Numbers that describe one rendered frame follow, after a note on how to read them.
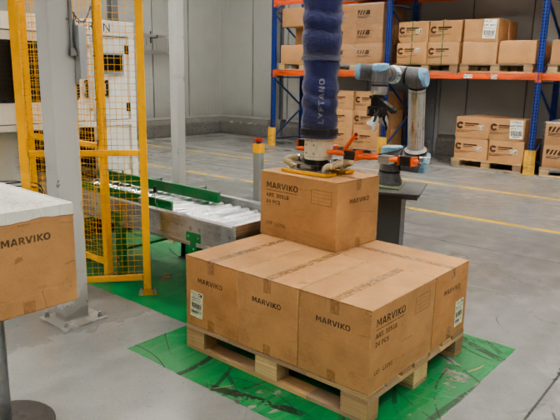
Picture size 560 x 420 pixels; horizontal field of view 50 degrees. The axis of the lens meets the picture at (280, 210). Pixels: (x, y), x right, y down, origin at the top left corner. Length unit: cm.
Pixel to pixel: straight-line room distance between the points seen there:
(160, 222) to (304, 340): 170
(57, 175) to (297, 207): 141
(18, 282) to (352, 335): 138
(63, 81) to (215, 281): 144
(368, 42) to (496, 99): 260
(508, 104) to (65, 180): 951
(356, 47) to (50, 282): 994
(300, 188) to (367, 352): 118
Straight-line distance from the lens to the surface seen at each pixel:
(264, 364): 315
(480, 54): 1085
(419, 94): 405
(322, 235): 345
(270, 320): 302
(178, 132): 700
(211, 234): 387
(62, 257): 251
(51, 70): 369
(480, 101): 1223
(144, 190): 417
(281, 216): 364
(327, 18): 352
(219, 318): 329
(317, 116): 353
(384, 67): 337
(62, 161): 374
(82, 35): 374
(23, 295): 247
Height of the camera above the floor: 152
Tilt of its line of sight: 13 degrees down
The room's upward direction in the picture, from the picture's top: 1 degrees clockwise
